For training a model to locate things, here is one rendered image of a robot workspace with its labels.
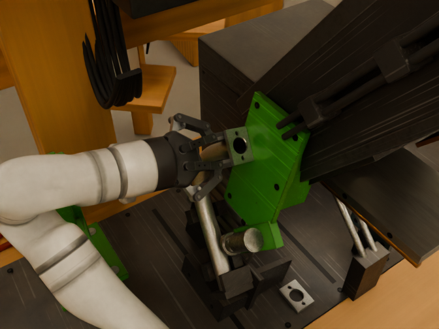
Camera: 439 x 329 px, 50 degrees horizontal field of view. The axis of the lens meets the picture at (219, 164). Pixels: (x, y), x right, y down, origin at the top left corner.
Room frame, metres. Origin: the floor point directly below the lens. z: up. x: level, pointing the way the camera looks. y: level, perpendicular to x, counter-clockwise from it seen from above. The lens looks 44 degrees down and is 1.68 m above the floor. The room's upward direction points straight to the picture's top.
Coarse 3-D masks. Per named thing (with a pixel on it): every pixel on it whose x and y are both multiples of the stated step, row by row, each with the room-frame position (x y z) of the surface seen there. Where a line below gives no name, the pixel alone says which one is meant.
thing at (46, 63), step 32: (0, 0) 0.64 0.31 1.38; (32, 0) 0.67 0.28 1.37; (64, 0) 0.69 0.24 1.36; (0, 32) 0.65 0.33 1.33; (32, 32) 0.66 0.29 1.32; (64, 32) 0.69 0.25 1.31; (32, 64) 0.65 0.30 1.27; (64, 64) 0.68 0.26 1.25; (96, 64) 0.71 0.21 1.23; (32, 96) 0.64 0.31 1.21; (64, 96) 0.67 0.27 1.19; (32, 128) 0.68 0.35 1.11; (64, 128) 0.66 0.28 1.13; (96, 128) 0.70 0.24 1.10
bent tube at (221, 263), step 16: (240, 128) 0.55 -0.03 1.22; (224, 144) 0.54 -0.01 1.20; (240, 144) 0.55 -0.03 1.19; (208, 160) 0.56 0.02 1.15; (240, 160) 0.51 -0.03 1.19; (208, 208) 0.53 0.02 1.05; (208, 224) 0.51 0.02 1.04; (208, 240) 0.49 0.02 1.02; (224, 256) 0.47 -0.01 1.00; (224, 272) 0.45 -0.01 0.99
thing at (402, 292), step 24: (408, 264) 0.52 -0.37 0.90; (432, 264) 0.52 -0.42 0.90; (384, 288) 0.47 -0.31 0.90; (408, 288) 0.47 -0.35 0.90; (432, 288) 0.47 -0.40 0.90; (336, 312) 0.42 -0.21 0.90; (360, 312) 0.42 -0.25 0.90; (384, 312) 0.42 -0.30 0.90; (408, 312) 0.42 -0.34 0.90; (432, 312) 0.42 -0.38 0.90
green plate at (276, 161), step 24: (264, 96) 0.56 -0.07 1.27; (264, 120) 0.54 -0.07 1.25; (264, 144) 0.52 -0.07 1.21; (288, 144) 0.49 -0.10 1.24; (240, 168) 0.54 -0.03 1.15; (264, 168) 0.51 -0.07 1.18; (288, 168) 0.47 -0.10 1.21; (240, 192) 0.52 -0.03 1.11; (264, 192) 0.49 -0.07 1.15; (288, 192) 0.49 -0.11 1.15; (240, 216) 0.50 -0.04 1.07; (264, 216) 0.47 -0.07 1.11
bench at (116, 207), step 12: (156, 192) 0.73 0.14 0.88; (120, 204) 0.69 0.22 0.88; (132, 204) 0.69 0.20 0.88; (84, 216) 0.66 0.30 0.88; (96, 216) 0.66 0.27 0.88; (108, 216) 0.66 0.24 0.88; (0, 240) 0.59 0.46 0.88; (0, 252) 0.56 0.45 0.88; (12, 252) 0.56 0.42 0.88; (0, 264) 0.53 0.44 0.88
